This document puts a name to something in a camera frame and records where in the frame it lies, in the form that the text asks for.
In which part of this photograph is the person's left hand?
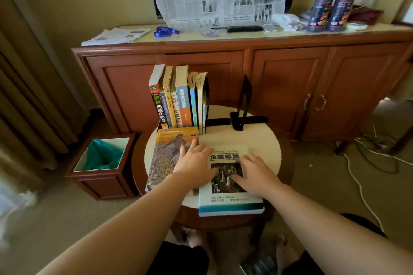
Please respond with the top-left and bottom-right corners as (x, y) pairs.
(173, 138), (219, 190)

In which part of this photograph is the person's right hand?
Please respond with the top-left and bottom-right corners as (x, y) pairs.
(231, 154), (284, 200)

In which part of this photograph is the yellow painting cover paperback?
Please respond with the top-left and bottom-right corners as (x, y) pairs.
(145, 126), (200, 192)

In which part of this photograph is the large white teal textbook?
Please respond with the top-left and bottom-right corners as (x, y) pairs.
(197, 145), (265, 217)

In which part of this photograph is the black metal bookend rack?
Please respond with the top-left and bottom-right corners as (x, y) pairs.
(156, 75), (269, 135)

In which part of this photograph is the yellowed blue cover book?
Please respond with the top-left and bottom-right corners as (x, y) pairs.
(188, 71), (199, 128)

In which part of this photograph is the dark figure cover book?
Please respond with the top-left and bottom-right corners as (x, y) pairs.
(160, 91), (173, 129)

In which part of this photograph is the grey cover book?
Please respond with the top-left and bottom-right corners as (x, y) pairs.
(196, 72), (209, 135)

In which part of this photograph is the yellow picture storybook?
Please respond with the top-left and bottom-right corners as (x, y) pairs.
(162, 65), (179, 129)

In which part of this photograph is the person's left forearm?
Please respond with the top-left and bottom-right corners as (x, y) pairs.
(37, 171), (194, 275)

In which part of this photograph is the person's right forearm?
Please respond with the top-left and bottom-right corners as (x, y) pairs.
(266, 183), (413, 275)

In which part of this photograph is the person's right leg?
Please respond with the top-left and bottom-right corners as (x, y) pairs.
(242, 213), (388, 275)

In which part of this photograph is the round wooden table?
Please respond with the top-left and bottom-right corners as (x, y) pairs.
(131, 104), (295, 250)

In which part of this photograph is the blue slipper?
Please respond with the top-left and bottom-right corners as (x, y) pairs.
(240, 252), (278, 275)

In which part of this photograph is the green bin liner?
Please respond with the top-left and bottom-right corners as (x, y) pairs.
(74, 137), (129, 172)

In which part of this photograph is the wooden trash bin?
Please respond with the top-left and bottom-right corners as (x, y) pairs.
(64, 133), (136, 201)

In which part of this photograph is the wooden sideboard cabinet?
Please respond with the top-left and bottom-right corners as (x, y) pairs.
(71, 23), (413, 143)

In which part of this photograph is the wooden side desk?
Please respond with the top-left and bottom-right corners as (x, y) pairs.
(388, 20), (413, 156)

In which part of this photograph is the black remote control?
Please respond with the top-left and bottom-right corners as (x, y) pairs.
(227, 25), (264, 33)

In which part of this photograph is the folded newspaper pile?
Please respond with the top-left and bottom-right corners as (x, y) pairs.
(81, 27), (151, 47)

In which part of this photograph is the white plastic bag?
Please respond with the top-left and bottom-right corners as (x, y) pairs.
(271, 13), (301, 31)

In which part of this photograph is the small white box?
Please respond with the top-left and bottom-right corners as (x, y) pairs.
(346, 21), (369, 31)

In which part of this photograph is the beige curtain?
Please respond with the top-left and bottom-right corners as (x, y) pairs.
(0, 0), (88, 195)

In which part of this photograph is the white sheer curtain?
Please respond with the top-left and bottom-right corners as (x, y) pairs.
(0, 184), (39, 246)

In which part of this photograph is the dark red bag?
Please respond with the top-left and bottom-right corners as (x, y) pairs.
(348, 5), (385, 25)

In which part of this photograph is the white cable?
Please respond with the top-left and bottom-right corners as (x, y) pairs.
(343, 137), (413, 233)

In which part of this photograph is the black cable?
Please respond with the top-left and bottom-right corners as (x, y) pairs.
(354, 123), (401, 175)

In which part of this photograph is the blue lanyard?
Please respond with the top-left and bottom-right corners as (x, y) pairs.
(153, 26), (180, 38)

